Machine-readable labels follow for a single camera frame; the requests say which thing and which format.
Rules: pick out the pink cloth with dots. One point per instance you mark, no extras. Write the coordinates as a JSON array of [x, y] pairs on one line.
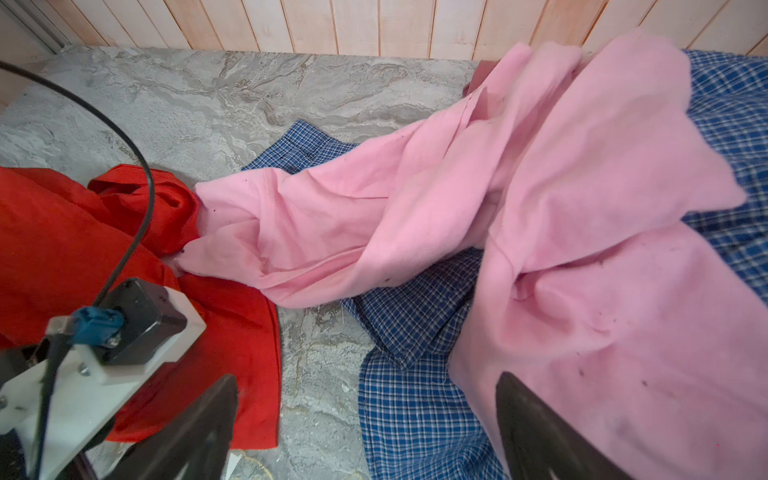
[[573, 175]]

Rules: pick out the blue checkered cloth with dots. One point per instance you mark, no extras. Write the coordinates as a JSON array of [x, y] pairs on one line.
[[416, 424]]

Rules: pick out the red cloth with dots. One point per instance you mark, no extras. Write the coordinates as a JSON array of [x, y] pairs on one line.
[[60, 241]]

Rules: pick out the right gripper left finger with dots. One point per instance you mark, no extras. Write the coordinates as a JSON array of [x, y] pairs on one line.
[[194, 445]]

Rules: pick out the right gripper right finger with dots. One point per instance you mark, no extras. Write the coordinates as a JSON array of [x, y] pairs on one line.
[[539, 444]]

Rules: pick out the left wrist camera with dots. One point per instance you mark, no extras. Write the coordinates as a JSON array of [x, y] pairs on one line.
[[110, 352]]

